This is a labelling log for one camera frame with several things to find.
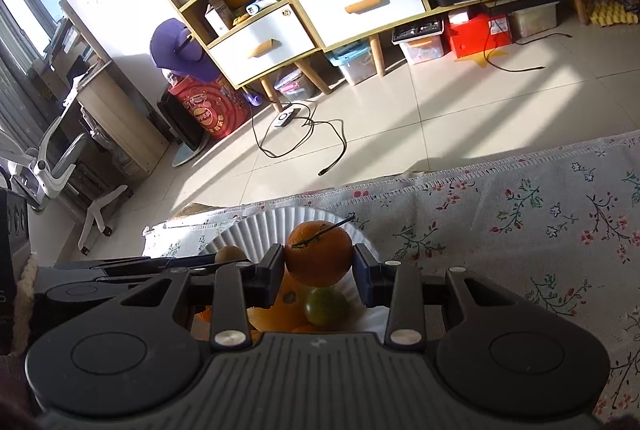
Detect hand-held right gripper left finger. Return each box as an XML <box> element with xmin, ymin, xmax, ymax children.
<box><xmin>107</xmin><ymin>244</ymin><xmax>285</xmax><ymax>351</ymax></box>

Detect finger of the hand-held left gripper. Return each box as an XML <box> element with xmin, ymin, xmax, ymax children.
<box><xmin>35</xmin><ymin>271</ymin><xmax>166</xmax><ymax>311</ymax></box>
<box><xmin>52</xmin><ymin>257</ymin><xmax>261</xmax><ymax>278</ymax></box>

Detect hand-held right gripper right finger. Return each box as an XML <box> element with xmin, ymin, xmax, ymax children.
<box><xmin>353</xmin><ymin>244</ymin><xmax>526</xmax><ymax>351</ymax></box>

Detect orange tangerine with stem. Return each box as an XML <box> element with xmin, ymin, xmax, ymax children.
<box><xmin>284</xmin><ymin>217</ymin><xmax>355</xmax><ymax>288</ymax></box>

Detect green tomato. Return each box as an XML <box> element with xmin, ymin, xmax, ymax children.
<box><xmin>305</xmin><ymin>287</ymin><xmax>351</xmax><ymax>327</ymax></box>

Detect white ribbed plate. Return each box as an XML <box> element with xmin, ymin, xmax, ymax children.
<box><xmin>197</xmin><ymin>205</ymin><xmax>381</xmax><ymax>336</ymax></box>

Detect white office chair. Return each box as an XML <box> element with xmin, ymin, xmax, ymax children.
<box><xmin>0</xmin><ymin>100</ymin><xmax>133</xmax><ymax>256</ymax></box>

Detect light wooden desk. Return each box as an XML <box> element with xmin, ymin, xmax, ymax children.
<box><xmin>50</xmin><ymin>0</ymin><xmax>171</xmax><ymax>183</ymax></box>

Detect black standing heater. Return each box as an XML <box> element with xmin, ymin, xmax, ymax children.
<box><xmin>156</xmin><ymin>88</ymin><xmax>210</xmax><ymax>168</ymax></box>

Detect floral tablecloth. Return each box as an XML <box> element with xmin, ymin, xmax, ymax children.
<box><xmin>142</xmin><ymin>130</ymin><xmax>640</xmax><ymax>421</ymax></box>

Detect red gift bag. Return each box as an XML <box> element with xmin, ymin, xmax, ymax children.
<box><xmin>167</xmin><ymin>73</ymin><xmax>251</xmax><ymax>141</ymax></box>

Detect clear plastic storage box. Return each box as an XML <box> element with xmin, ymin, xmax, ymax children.
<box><xmin>507</xmin><ymin>3</ymin><xmax>560</xmax><ymax>38</ymax></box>
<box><xmin>400</xmin><ymin>38</ymin><xmax>446</xmax><ymax>65</ymax></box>
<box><xmin>274</xmin><ymin>65</ymin><xmax>317</xmax><ymax>100</ymax></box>

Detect teal lid storage box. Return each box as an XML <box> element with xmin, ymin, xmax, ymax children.
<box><xmin>327</xmin><ymin>41</ymin><xmax>377</xmax><ymax>86</ymax></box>

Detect wooden shelf cabinet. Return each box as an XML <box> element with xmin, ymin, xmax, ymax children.
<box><xmin>147</xmin><ymin>0</ymin><xmax>431</xmax><ymax>96</ymax></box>

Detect small white box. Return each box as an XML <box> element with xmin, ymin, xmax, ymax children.
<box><xmin>205</xmin><ymin>3</ymin><xmax>236</xmax><ymax>36</ymax></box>

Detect white blue bottle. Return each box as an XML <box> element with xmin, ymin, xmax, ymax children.
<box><xmin>245</xmin><ymin>0</ymin><xmax>283</xmax><ymax>15</ymax></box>

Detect red cardboard box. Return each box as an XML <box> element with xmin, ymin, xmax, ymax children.
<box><xmin>445</xmin><ymin>10</ymin><xmax>514</xmax><ymax>58</ymax></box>

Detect yellow egg tray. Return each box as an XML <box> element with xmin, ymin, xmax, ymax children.
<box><xmin>585</xmin><ymin>0</ymin><xmax>640</xmax><ymax>28</ymax></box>

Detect white drawer wooden handle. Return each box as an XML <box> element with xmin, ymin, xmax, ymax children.
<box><xmin>207</xmin><ymin>3</ymin><xmax>318</xmax><ymax>86</ymax></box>
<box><xmin>295</xmin><ymin>0</ymin><xmax>428</xmax><ymax>48</ymax></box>

